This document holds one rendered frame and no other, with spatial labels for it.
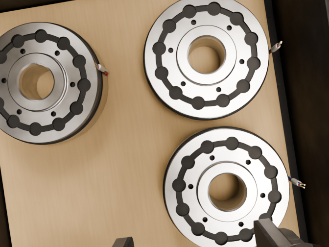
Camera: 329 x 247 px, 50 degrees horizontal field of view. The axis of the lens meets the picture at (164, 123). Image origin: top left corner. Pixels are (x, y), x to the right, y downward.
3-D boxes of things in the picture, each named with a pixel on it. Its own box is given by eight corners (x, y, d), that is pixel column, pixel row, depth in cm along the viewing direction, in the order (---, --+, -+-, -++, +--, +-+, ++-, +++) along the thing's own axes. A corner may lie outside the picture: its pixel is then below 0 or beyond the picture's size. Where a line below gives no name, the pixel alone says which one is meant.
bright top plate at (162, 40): (273, 112, 29) (275, 111, 28) (151, 124, 29) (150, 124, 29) (261, -11, 29) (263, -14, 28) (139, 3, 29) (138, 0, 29)
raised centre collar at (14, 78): (73, 105, 29) (70, 105, 28) (16, 117, 29) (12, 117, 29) (61, 47, 29) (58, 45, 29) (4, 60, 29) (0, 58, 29)
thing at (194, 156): (296, 242, 29) (298, 244, 28) (174, 258, 29) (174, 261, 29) (277, 119, 29) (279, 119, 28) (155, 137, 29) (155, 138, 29)
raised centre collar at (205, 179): (261, 216, 28) (263, 218, 28) (200, 225, 29) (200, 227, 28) (252, 156, 28) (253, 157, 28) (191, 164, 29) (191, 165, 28)
